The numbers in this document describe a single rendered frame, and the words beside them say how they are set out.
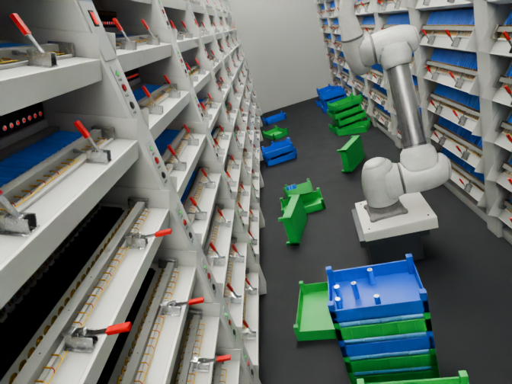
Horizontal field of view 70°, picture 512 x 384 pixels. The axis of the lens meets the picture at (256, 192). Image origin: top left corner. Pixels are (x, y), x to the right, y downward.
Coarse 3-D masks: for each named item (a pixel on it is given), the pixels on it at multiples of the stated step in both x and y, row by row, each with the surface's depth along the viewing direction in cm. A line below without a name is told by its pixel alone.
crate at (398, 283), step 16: (336, 272) 135; (352, 272) 134; (384, 272) 132; (400, 272) 131; (416, 272) 122; (368, 288) 130; (384, 288) 127; (400, 288) 125; (416, 288) 123; (352, 304) 125; (368, 304) 123; (384, 304) 114; (400, 304) 113; (416, 304) 112; (336, 320) 120; (352, 320) 119
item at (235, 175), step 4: (228, 152) 235; (232, 152) 235; (236, 152) 235; (240, 152) 235; (232, 156) 234; (236, 156) 236; (240, 156) 236; (236, 160) 235; (240, 160) 236; (240, 164) 229; (232, 168) 221; (240, 168) 227; (232, 172) 216; (236, 172) 216; (228, 176) 210; (232, 176) 210; (236, 176) 211; (228, 180) 205; (232, 180) 205; (236, 180) 206; (236, 184) 200; (232, 188) 195; (236, 188) 195; (232, 192) 180; (236, 192) 191; (236, 196) 191
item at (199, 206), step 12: (204, 168) 163; (216, 168) 165; (192, 180) 151; (204, 180) 155; (216, 180) 159; (192, 192) 140; (204, 192) 146; (216, 192) 151; (192, 204) 136; (204, 204) 137; (192, 216) 128; (204, 216) 126; (204, 228) 121; (204, 240) 119
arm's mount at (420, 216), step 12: (360, 204) 198; (408, 204) 182; (420, 204) 178; (360, 216) 187; (396, 216) 176; (408, 216) 172; (420, 216) 169; (432, 216) 166; (372, 228) 174; (384, 228) 171; (396, 228) 169; (408, 228) 169; (420, 228) 168; (432, 228) 168; (372, 240) 174
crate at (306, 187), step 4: (308, 180) 288; (300, 184) 291; (304, 184) 291; (308, 184) 290; (284, 188) 263; (296, 188) 262; (300, 188) 262; (304, 188) 262; (308, 188) 261; (284, 192) 263; (288, 192) 263; (292, 192) 263; (296, 192) 262; (300, 192) 262; (304, 192) 262; (308, 192) 262
